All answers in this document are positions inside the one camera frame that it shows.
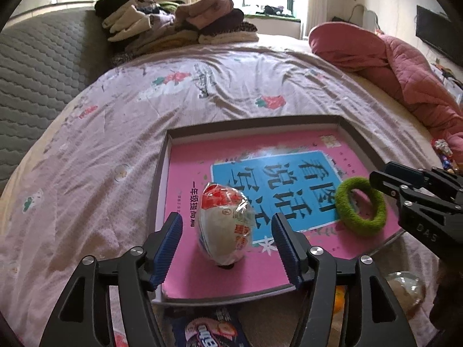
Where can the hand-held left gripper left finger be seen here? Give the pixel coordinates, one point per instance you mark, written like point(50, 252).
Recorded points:
point(168, 249)

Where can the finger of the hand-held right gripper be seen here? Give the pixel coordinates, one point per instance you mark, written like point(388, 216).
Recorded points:
point(405, 170)
point(387, 180)

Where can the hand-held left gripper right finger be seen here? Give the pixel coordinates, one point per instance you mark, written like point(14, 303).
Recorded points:
point(285, 249)

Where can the green hair scrunchie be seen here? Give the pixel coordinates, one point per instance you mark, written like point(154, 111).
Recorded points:
point(343, 202)

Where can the packaged egg with red print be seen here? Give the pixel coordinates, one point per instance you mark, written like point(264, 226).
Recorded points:
point(224, 231)

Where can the grey cardboard tray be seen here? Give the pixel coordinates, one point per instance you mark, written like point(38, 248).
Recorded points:
point(161, 173)

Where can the colourful small trinkets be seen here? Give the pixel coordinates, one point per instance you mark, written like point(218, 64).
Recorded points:
point(443, 148)

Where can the clear plastic packet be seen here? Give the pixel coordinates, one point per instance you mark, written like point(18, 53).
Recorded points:
point(403, 291)

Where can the orange tangerine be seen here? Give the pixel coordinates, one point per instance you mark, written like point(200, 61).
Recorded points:
point(339, 300)

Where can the blue snack packet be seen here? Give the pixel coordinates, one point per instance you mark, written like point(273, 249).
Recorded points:
point(206, 329)

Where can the pink book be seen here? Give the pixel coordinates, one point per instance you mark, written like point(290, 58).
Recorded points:
point(188, 159)

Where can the pink quilt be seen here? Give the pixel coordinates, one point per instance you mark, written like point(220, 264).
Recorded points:
point(361, 50)

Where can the floral pink bedsheet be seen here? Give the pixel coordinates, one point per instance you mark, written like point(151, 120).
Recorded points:
point(108, 133)

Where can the black television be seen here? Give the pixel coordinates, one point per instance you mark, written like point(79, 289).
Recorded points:
point(437, 32)

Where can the window sill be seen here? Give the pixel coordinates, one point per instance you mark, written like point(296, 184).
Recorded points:
point(271, 14)

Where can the grey quilted headboard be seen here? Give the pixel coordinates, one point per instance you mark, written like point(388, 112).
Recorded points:
point(36, 79)

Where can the pile of folded clothes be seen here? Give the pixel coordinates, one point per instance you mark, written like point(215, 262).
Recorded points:
point(181, 21)

